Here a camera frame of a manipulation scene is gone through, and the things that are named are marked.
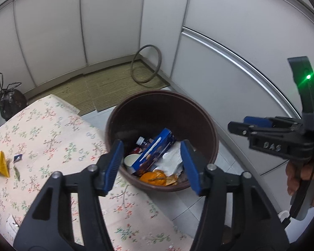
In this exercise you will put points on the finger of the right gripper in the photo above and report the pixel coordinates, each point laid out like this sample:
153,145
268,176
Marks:
242,129
272,122

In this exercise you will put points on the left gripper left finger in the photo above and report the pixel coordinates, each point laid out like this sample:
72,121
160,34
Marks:
48,223

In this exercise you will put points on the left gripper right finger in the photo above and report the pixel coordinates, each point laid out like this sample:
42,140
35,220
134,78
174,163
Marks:
255,224

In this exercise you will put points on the white printed plastic wrapper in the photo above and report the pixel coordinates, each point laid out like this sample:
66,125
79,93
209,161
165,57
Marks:
171,162

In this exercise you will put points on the orange peel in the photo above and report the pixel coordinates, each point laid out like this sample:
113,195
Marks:
159,178

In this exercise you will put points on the white paper cup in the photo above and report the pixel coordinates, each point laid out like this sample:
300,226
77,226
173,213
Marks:
129,161

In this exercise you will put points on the crushed clear plastic bottle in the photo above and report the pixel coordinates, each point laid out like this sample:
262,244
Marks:
142,144

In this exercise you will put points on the blue cardboard box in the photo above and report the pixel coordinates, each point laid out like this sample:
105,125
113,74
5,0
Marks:
161,144

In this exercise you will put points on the red cartoon drink can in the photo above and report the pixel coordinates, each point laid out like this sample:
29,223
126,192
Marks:
136,150

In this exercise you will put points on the brown round trash bin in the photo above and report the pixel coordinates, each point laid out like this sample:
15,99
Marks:
146,114

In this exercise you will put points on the person's right hand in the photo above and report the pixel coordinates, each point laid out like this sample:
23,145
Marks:
294,177

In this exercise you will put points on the small white wrapper scrap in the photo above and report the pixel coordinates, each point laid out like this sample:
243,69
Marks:
11,226

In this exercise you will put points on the small blue wrapper scrap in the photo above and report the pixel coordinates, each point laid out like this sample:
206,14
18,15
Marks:
17,158

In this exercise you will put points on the floral tablecloth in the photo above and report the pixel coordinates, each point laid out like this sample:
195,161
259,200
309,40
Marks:
52,136

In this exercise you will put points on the black garbage bag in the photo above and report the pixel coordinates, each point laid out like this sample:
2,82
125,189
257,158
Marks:
12,100

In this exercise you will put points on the woven green floor mat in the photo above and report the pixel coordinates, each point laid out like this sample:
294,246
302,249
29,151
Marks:
100,90

